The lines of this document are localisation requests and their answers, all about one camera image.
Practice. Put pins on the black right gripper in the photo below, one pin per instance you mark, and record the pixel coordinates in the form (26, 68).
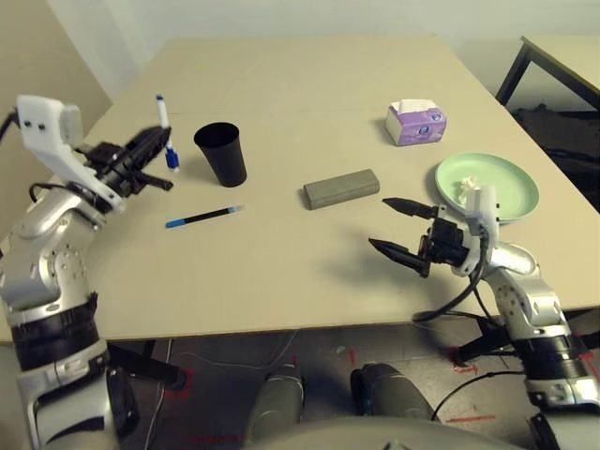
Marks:
(445, 244)

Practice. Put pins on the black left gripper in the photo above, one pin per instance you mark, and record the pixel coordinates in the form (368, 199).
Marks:
(115, 166)

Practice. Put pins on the white marker with blue cap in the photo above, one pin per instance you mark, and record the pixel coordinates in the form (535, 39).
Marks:
(163, 112)

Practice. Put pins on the grey glasses case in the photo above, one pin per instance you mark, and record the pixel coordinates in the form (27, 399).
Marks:
(342, 190)

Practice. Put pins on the black pen with blue cap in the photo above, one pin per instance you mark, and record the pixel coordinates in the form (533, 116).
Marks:
(201, 217)

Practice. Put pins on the white tissue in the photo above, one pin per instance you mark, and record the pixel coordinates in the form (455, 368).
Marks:
(466, 185)

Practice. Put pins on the green plate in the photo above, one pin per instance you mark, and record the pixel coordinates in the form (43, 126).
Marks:
(506, 178)

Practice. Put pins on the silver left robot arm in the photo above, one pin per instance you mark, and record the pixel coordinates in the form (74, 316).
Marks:
(47, 262)

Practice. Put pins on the black plastic cup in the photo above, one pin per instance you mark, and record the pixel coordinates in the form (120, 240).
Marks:
(227, 164)

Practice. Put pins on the purple tissue pack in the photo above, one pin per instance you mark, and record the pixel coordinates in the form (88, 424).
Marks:
(417, 131)

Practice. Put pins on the grey robot right leg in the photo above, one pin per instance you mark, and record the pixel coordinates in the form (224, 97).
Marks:
(394, 394)

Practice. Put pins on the grey robot leg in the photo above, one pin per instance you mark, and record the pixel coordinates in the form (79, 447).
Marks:
(394, 394)
(276, 398)

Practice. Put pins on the grey robot torso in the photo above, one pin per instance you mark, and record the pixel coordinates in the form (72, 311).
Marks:
(375, 436)

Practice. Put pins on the grey robot left leg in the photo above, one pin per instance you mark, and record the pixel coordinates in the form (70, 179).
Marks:
(276, 398)

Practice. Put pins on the beige side table black legs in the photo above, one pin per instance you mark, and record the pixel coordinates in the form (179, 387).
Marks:
(572, 61)

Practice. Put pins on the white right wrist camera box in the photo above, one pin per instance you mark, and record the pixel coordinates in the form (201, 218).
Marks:
(480, 201)

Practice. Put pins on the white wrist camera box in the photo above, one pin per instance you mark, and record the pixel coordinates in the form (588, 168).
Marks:
(44, 122)
(480, 201)

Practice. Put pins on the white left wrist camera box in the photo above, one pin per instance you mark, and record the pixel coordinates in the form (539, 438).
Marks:
(44, 122)

